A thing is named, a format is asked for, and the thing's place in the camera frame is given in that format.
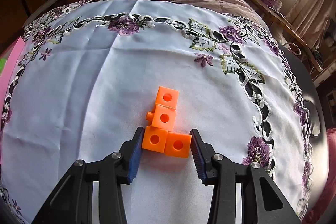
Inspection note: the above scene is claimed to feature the wooden shelf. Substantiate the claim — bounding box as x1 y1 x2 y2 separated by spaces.
238 0 336 88

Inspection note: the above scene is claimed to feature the pink-edged white tray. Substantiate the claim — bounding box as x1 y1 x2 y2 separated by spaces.
0 36 25 106

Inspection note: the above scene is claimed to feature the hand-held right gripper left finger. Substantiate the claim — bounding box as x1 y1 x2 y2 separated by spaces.
31 126 146 224

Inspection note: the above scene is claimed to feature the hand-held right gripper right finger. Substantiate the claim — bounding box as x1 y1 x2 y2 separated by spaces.
189 129 302 224

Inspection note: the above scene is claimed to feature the beige curtain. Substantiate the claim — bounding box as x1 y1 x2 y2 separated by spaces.
286 0 334 41

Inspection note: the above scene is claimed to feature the white embroidered floral tablecloth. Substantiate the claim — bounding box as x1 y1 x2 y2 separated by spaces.
0 0 319 224

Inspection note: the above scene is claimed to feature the person's pink fuzzy garment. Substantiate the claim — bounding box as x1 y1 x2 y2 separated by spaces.
302 127 336 224

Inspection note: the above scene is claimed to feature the metal wire loop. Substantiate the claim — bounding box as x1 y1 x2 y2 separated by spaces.
282 42 302 55

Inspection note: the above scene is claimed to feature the orange linked cubes block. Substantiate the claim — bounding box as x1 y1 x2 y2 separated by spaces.
141 86 192 159

